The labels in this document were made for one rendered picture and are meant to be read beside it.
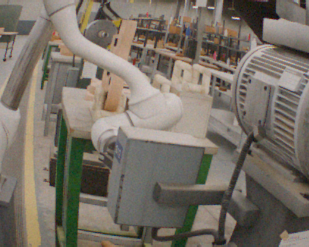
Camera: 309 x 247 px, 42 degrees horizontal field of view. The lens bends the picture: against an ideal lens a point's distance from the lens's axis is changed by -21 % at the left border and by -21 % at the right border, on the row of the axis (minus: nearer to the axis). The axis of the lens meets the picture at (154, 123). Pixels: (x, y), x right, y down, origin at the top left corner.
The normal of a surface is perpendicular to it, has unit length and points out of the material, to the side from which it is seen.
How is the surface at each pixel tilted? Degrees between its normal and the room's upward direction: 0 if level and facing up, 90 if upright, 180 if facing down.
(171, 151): 90
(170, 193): 90
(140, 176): 90
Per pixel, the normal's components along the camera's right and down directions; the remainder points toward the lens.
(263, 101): -0.95, -0.13
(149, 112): 0.12, -0.01
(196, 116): 0.19, 0.23
